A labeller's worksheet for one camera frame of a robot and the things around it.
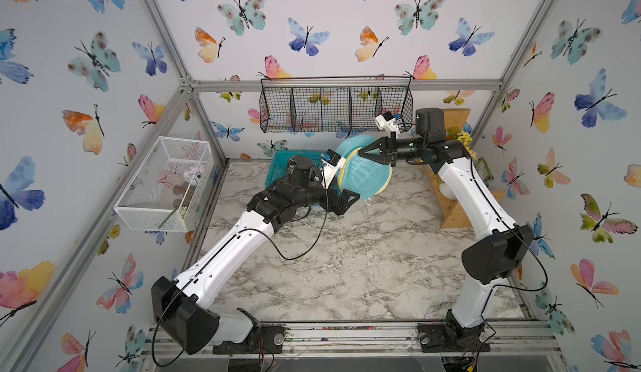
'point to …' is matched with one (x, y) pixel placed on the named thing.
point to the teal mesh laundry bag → (361, 173)
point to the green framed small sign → (483, 171)
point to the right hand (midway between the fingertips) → (362, 152)
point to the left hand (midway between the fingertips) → (347, 184)
